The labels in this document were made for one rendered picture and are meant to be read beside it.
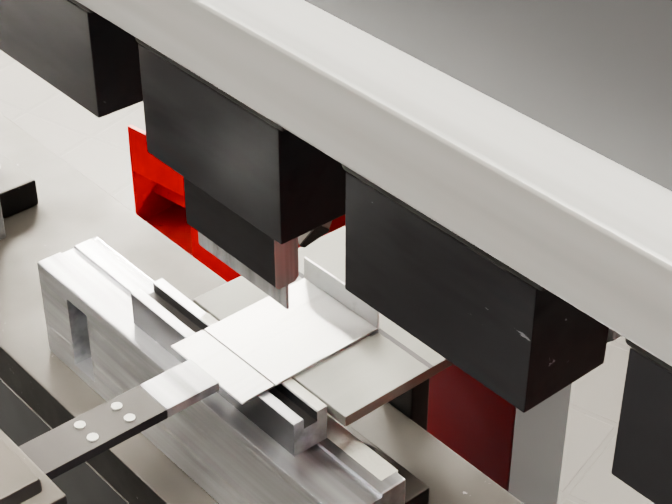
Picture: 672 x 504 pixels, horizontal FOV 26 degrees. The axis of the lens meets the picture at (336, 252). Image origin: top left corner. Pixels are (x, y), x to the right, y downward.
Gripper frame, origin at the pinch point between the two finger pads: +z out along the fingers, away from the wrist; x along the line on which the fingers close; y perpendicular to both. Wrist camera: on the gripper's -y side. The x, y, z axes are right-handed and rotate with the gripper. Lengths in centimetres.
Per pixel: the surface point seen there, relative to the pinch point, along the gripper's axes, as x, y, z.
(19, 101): -208, -129, 29
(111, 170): -168, -128, 29
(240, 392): 3.3, 6.4, 11.5
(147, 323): -9.8, 4.5, 12.5
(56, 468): 1.6, 17.4, 20.4
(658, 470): 39.0, 20.2, -2.3
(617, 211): 49, 54, -11
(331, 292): -1.1, -2.6, 3.4
